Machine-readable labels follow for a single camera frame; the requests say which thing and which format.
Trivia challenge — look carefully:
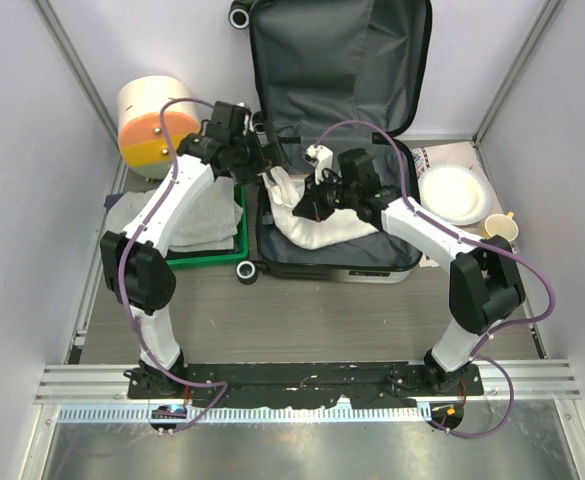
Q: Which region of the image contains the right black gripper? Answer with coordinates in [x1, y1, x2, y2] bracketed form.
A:
[293, 170, 358, 224]

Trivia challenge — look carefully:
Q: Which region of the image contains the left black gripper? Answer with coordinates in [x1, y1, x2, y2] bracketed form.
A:
[230, 121, 291, 187]

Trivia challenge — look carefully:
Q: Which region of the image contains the grey garment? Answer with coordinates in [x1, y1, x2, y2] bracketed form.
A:
[105, 177, 243, 254]

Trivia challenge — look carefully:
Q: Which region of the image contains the round mini drawer cabinet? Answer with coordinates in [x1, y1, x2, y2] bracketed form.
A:
[117, 75, 190, 180]

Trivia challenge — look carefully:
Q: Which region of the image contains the white black space suitcase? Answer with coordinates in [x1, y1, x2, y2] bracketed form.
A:
[228, 1, 432, 284]

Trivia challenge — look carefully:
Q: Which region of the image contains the purple garment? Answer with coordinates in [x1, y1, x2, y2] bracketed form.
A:
[103, 193, 124, 212]

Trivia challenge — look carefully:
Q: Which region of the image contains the yellow cup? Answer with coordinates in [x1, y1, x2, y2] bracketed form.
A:
[480, 212, 519, 243]

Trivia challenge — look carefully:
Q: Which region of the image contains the white garment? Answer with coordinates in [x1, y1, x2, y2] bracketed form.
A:
[262, 167, 378, 250]

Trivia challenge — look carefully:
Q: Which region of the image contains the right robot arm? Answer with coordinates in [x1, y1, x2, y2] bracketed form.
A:
[293, 146, 525, 395]

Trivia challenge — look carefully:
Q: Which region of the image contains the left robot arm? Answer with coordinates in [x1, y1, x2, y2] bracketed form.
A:
[100, 100, 283, 399]

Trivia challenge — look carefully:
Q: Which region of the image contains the green plastic tray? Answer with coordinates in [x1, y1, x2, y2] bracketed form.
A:
[167, 186, 249, 270]

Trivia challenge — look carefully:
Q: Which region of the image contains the patterned placemat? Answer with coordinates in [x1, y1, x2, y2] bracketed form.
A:
[409, 141, 493, 269]

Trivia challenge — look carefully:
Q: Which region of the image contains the white paper plate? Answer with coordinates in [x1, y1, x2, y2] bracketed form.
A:
[418, 164, 492, 226]

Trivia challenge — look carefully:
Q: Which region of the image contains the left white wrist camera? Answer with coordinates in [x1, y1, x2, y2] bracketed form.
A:
[237, 102, 252, 133]

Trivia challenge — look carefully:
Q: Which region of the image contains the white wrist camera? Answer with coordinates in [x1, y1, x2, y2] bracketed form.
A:
[305, 145, 333, 185]
[237, 102, 252, 133]

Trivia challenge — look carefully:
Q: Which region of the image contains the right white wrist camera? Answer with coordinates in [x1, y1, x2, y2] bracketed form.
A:
[305, 145, 333, 185]

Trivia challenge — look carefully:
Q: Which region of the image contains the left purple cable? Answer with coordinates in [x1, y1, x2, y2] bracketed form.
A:
[119, 98, 228, 434]

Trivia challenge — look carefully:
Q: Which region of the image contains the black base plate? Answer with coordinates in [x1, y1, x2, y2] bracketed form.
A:
[124, 362, 484, 409]

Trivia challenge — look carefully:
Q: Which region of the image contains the white slotted cable duct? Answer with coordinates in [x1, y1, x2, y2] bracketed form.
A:
[57, 399, 431, 425]

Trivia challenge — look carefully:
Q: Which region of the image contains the aluminium rail frame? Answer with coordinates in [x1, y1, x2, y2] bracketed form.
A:
[35, 360, 580, 408]

